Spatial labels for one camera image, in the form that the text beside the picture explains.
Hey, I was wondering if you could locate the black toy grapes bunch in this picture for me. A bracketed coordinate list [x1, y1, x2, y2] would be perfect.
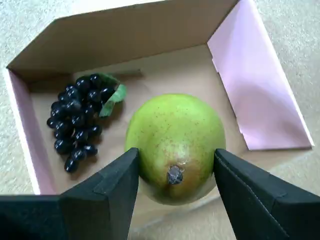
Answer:
[46, 72, 128, 174]

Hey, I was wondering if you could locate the pink cardboard box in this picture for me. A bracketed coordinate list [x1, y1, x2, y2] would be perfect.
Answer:
[4, 0, 315, 226]

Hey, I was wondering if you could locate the green toy pear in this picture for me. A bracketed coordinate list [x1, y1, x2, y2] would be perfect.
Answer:
[124, 93, 227, 206]

